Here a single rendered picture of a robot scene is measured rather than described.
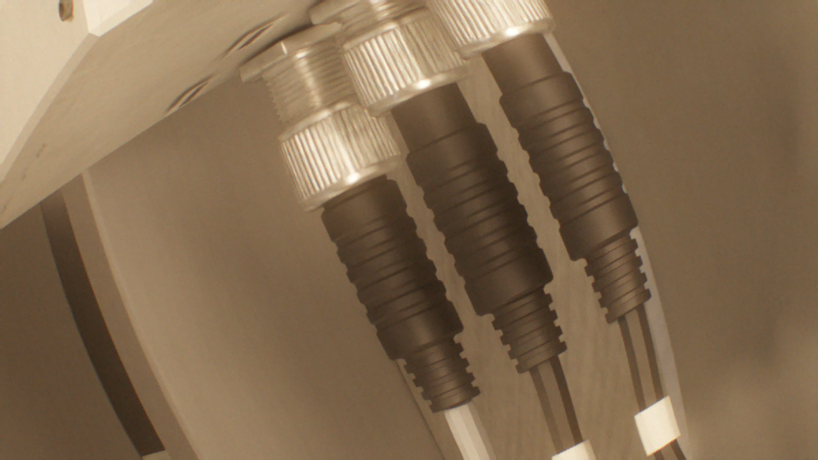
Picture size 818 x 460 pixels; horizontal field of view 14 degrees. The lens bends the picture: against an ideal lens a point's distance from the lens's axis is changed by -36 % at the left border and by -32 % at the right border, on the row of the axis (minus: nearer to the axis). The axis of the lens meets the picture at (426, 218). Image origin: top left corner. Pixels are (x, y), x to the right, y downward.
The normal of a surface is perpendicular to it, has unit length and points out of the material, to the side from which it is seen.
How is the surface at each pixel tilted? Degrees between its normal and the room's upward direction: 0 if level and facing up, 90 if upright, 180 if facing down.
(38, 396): 44
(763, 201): 90
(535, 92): 49
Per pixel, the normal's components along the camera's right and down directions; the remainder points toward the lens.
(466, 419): 0.31, 0.05
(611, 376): -0.85, 0.37
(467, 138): 0.40, -0.23
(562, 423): -0.02, 0.04
